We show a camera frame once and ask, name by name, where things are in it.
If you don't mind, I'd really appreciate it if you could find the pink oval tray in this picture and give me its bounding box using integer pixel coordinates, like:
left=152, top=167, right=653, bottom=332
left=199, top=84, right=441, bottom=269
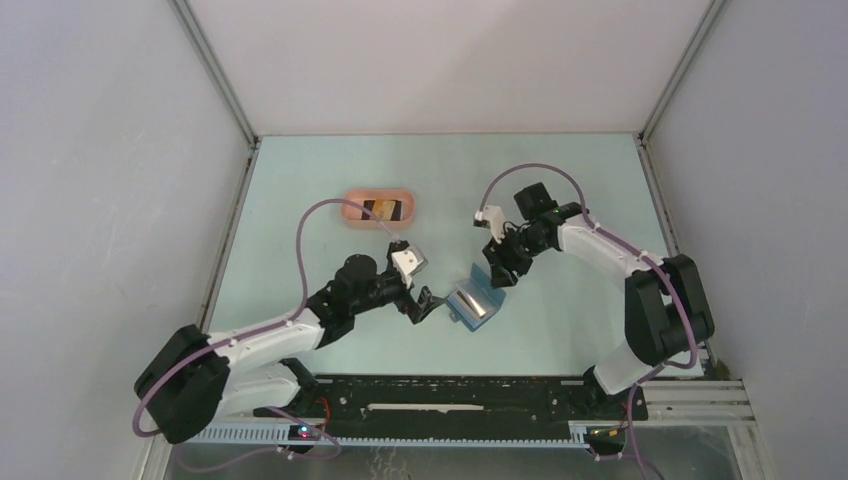
left=340, top=188, right=416, bottom=231

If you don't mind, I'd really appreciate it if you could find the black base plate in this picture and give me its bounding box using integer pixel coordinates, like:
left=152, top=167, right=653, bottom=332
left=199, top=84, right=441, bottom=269
left=283, top=374, right=648, bottom=441

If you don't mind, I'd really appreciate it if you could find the controller board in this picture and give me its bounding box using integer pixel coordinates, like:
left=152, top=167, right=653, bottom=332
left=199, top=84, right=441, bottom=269
left=584, top=428, right=626, bottom=444
left=288, top=425, right=321, bottom=442

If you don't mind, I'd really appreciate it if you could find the gold credit card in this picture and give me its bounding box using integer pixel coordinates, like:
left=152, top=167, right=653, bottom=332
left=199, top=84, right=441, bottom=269
left=457, top=288, right=496, bottom=321

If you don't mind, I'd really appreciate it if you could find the left controller board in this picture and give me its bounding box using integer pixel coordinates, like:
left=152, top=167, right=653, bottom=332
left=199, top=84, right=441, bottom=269
left=288, top=425, right=321, bottom=442

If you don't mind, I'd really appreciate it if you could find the right controller board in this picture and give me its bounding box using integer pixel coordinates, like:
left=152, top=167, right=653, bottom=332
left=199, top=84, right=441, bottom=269
left=584, top=428, right=626, bottom=444

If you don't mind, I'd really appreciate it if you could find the aluminium front rail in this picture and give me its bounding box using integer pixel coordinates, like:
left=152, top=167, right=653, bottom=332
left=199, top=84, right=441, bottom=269
left=153, top=378, right=757, bottom=427

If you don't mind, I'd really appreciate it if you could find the blue card holder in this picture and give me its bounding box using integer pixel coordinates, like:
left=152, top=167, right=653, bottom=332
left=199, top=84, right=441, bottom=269
left=445, top=264, right=507, bottom=332

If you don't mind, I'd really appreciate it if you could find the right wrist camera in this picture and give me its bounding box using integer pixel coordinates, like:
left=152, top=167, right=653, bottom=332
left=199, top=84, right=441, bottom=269
left=473, top=205, right=506, bottom=243

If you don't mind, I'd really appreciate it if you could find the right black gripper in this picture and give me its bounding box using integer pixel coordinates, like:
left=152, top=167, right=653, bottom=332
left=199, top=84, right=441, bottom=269
left=482, top=224, right=550, bottom=290

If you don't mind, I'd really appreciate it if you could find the black credit card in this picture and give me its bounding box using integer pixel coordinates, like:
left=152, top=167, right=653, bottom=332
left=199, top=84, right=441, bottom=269
left=363, top=198, right=404, bottom=222

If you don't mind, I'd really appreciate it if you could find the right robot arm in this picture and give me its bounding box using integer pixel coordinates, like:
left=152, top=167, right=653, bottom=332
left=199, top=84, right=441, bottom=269
left=473, top=182, right=714, bottom=418

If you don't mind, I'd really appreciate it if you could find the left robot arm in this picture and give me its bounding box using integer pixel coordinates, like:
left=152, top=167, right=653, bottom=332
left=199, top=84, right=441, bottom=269
left=134, top=250, right=445, bottom=445

